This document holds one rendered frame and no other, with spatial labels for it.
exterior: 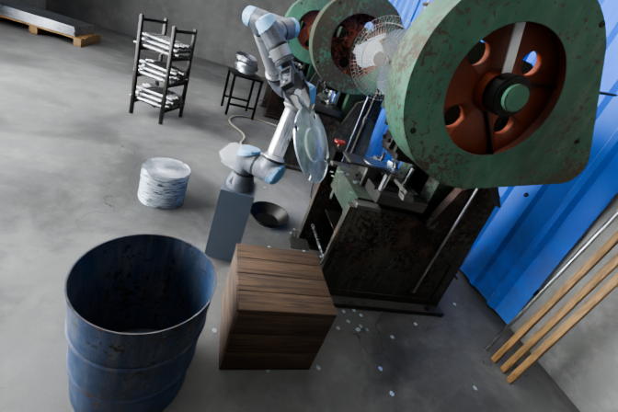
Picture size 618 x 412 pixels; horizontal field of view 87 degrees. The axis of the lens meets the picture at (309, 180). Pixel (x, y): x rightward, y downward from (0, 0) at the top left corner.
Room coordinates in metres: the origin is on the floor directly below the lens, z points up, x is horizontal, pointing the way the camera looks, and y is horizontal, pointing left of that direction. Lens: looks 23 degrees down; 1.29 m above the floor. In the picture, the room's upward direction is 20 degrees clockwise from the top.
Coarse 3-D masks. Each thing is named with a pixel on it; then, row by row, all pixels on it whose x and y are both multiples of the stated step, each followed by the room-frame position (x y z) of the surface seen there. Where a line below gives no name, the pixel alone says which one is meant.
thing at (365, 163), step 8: (344, 152) 1.75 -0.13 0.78; (352, 160) 1.66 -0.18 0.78; (360, 160) 1.71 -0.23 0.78; (368, 160) 1.74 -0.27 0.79; (376, 160) 1.80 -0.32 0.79; (360, 168) 1.75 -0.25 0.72; (368, 168) 1.69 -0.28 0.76; (376, 168) 1.68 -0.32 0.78; (384, 168) 1.72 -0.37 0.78; (360, 176) 1.72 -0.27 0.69; (368, 176) 1.70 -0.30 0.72; (376, 176) 1.71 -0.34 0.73; (360, 184) 1.69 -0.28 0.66
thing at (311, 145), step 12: (300, 120) 1.13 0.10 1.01; (312, 120) 1.23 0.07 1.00; (300, 132) 1.11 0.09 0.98; (312, 132) 1.19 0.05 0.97; (324, 132) 1.31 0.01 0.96; (300, 144) 1.08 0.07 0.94; (312, 144) 1.16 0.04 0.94; (324, 144) 1.29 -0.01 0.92; (300, 156) 1.06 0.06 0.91; (312, 156) 1.14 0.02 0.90; (324, 156) 1.25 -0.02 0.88; (312, 168) 1.12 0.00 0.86; (324, 168) 1.23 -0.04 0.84; (312, 180) 1.10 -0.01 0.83
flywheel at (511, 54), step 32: (512, 32) 1.35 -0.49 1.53; (544, 32) 1.45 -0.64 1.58; (480, 64) 1.38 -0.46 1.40; (512, 64) 1.37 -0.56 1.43; (544, 64) 1.48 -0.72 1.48; (448, 96) 1.36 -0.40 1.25; (480, 96) 1.36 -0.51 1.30; (512, 96) 1.28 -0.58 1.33; (544, 96) 1.51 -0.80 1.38; (448, 128) 1.39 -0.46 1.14; (480, 128) 1.44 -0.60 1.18; (512, 128) 1.49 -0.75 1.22
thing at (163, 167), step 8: (160, 160) 1.92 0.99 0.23; (168, 160) 1.96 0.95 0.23; (176, 160) 1.99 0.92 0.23; (144, 168) 1.75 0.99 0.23; (152, 168) 1.78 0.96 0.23; (160, 168) 1.80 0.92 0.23; (168, 168) 1.84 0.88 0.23; (176, 168) 1.87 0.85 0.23; (184, 168) 1.92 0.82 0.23; (160, 176) 1.73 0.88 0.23; (168, 176) 1.76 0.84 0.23; (176, 176) 1.80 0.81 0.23; (184, 176) 1.83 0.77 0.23
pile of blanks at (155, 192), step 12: (144, 180) 1.72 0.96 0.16; (156, 180) 1.72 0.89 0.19; (168, 180) 1.73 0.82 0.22; (180, 180) 1.79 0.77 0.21; (144, 192) 1.72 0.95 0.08; (156, 192) 1.71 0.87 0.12; (168, 192) 1.75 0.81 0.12; (180, 192) 1.81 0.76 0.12; (156, 204) 1.71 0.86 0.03; (168, 204) 1.75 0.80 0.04; (180, 204) 1.83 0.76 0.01
